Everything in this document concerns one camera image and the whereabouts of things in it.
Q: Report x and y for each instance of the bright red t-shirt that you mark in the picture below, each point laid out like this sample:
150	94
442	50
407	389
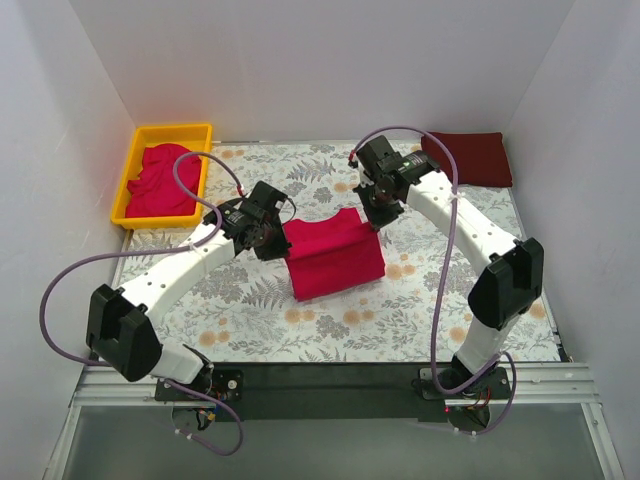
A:
332	255

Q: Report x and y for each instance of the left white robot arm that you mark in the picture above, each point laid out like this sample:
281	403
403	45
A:
122	322

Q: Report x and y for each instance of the red t-shirt in bin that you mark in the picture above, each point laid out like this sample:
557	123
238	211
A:
155	192

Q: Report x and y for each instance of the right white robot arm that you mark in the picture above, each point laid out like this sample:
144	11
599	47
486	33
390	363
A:
509	270

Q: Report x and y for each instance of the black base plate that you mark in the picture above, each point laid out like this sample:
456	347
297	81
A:
305	391

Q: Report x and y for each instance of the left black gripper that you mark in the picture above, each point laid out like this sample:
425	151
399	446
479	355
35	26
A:
273	245

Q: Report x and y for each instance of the yellow plastic bin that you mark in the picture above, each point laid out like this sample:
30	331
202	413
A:
192	172

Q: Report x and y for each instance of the aluminium rail frame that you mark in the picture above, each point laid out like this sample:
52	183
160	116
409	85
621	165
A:
336	419

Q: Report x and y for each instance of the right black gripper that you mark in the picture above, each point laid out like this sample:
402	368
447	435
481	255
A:
381	212

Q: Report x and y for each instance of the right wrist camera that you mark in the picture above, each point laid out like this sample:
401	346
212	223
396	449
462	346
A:
354	163

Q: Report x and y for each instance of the floral patterned table mat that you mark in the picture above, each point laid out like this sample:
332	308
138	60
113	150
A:
246	310

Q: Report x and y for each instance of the folded dark red t-shirt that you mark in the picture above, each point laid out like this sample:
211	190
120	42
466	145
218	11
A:
481	158

